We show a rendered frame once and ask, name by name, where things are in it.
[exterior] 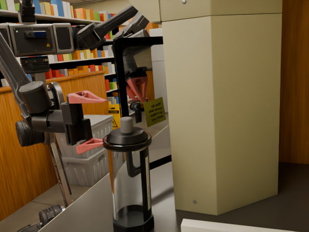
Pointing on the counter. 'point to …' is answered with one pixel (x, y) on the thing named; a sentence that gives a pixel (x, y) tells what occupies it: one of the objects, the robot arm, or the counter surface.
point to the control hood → (149, 9)
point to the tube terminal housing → (223, 101)
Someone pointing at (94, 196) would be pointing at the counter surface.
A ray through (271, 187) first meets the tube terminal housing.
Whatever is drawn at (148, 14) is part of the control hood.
